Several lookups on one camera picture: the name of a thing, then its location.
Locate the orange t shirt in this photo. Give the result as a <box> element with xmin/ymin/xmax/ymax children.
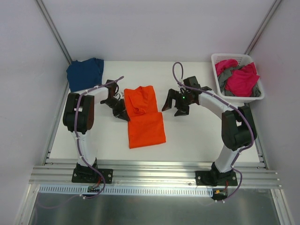
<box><xmin>124</xmin><ymin>86</ymin><xmax>166</xmax><ymax>149</ymax></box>

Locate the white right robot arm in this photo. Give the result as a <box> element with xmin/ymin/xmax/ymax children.
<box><xmin>162</xmin><ymin>76</ymin><xmax>257</xmax><ymax>187</ymax></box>

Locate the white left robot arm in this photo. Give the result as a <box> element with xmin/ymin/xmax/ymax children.
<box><xmin>62</xmin><ymin>77</ymin><xmax>130</xmax><ymax>184</ymax></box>

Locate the grey t shirt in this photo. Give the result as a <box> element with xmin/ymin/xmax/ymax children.
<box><xmin>217</xmin><ymin>65</ymin><xmax>262</xmax><ymax>98</ymax></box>

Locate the blue folded t shirt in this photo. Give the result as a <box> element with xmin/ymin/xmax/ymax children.
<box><xmin>66</xmin><ymin>58</ymin><xmax>104</xmax><ymax>92</ymax></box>

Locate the white plastic basket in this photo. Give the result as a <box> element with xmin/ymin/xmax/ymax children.
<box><xmin>211</xmin><ymin>53</ymin><xmax>265</xmax><ymax>104</ymax></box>

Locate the pink t shirt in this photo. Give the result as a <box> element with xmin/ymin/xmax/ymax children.
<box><xmin>215</xmin><ymin>59</ymin><xmax>260</xmax><ymax>97</ymax></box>

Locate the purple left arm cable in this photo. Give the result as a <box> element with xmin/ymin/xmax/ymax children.
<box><xmin>37</xmin><ymin>75</ymin><xmax>125</xmax><ymax>209</ymax></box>

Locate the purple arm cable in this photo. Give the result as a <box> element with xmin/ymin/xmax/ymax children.
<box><xmin>172</xmin><ymin>61</ymin><xmax>255</xmax><ymax>207</ymax></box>
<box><xmin>37</xmin><ymin>75</ymin><xmax>125</xmax><ymax>209</ymax></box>

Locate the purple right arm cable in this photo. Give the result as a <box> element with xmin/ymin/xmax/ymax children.
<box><xmin>172</xmin><ymin>61</ymin><xmax>255</xmax><ymax>207</ymax></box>

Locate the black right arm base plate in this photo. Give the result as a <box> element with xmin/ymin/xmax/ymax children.
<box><xmin>195</xmin><ymin>170</ymin><xmax>238</xmax><ymax>187</ymax></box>

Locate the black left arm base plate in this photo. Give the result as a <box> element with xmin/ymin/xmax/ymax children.
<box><xmin>71</xmin><ymin>168</ymin><xmax>113</xmax><ymax>184</ymax></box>

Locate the right corner aluminium post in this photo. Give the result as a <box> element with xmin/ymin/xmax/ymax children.
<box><xmin>244</xmin><ymin>0</ymin><xmax>284</xmax><ymax>55</ymax></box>

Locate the corner aluminium post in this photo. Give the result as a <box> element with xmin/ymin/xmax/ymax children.
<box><xmin>34</xmin><ymin>0</ymin><xmax>72</xmax><ymax>65</ymax></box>
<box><xmin>244</xmin><ymin>0</ymin><xmax>284</xmax><ymax>55</ymax></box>

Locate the white slotted cable duct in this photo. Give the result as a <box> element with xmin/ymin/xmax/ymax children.
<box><xmin>39</xmin><ymin>185</ymin><xmax>213</xmax><ymax>197</ymax></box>

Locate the aluminium front mounting rail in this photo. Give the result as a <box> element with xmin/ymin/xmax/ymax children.
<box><xmin>29</xmin><ymin>159</ymin><xmax>283</xmax><ymax>189</ymax></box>

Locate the left corner aluminium post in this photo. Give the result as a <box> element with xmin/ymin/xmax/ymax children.
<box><xmin>34</xmin><ymin>0</ymin><xmax>72</xmax><ymax>65</ymax></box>

